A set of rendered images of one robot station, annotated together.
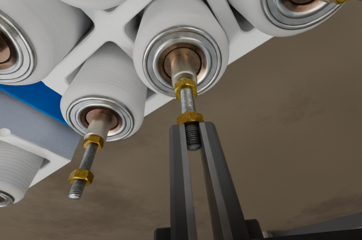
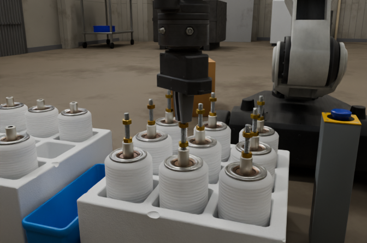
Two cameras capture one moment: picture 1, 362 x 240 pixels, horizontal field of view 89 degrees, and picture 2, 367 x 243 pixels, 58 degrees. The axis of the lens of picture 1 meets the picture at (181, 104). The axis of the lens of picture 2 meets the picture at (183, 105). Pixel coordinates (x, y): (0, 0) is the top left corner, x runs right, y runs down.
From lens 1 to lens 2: 0.66 m
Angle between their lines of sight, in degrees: 103
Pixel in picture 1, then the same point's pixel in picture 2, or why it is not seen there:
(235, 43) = (203, 215)
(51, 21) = (165, 152)
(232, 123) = not seen: outside the picture
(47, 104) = (61, 199)
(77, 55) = not seen: hidden behind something
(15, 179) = (24, 150)
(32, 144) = (43, 171)
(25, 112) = (57, 184)
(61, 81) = not seen: hidden behind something
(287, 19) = (231, 173)
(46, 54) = (156, 144)
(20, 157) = (31, 164)
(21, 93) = (72, 187)
